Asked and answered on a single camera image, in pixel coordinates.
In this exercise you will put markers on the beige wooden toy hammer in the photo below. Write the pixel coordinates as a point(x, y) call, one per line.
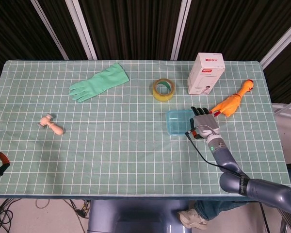
point(53, 127)

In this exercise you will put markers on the orange rubber chicken toy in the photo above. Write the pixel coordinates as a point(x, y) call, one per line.
point(229, 105)

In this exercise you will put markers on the grey woven chair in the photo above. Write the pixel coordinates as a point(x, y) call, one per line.
point(287, 222)

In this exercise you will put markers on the green white checkered tablecloth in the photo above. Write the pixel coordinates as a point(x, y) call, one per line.
point(111, 145)

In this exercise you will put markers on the white metal frame rail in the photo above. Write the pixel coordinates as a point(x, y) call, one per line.
point(285, 106)

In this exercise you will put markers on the black power plug strip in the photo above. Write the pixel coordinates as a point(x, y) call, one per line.
point(83, 208)

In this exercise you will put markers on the green rubber glove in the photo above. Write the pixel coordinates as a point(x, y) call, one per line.
point(99, 81)

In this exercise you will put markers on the yellow packing tape roll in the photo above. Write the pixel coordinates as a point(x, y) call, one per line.
point(163, 96)

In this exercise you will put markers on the white sneaker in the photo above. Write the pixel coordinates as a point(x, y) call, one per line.
point(191, 219)

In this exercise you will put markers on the black pleated curtain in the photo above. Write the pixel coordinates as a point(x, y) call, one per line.
point(135, 24)

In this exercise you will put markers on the grey robot torso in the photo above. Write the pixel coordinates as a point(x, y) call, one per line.
point(135, 216)

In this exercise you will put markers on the white desk lamp box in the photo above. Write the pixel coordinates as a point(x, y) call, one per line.
point(203, 80)

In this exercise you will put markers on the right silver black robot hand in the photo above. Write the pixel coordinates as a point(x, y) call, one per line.
point(206, 123)

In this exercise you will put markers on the white metal frame post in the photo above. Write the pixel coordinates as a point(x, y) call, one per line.
point(51, 31)
point(182, 31)
point(82, 31)
point(281, 41)

